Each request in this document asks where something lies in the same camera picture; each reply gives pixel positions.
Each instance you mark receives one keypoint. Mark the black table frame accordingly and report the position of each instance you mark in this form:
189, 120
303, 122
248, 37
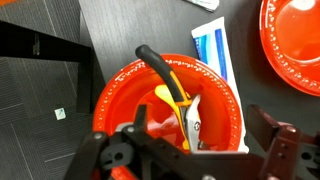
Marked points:
40, 46

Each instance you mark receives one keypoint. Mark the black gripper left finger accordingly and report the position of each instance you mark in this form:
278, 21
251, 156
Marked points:
100, 153

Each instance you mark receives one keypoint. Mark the white blue toothpaste tube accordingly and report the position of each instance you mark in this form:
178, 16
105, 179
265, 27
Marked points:
213, 43

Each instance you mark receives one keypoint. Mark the red plastic bowl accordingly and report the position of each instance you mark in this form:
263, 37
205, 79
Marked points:
126, 90
293, 40

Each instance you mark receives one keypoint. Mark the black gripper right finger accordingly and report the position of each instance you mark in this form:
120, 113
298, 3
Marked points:
283, 150

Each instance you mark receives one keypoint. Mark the small white floor sticker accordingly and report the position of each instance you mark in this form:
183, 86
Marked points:
60, 113

